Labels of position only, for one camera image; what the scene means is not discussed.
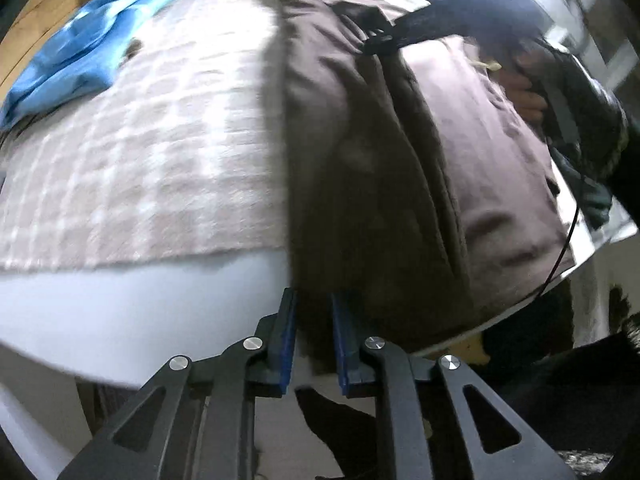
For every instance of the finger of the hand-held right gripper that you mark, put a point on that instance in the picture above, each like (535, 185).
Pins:
(410, 30)

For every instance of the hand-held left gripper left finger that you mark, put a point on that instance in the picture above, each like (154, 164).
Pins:
(287, 340)

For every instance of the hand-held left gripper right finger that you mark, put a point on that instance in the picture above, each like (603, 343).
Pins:
(342, 345)

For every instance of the brown fleece garment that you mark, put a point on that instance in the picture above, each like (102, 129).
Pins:
(375, 185)

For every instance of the blue garment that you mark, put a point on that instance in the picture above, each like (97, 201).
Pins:
(75, 55)

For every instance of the person's right forearm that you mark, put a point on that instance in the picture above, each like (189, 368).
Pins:
(605, 125)

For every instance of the person's right hand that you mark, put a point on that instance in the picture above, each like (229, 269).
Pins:
(527, 95)

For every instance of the beige checked blanket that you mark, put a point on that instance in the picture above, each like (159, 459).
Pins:
(150, 160)

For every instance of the person's dark clothing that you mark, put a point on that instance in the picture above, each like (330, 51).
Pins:
(575, 400)

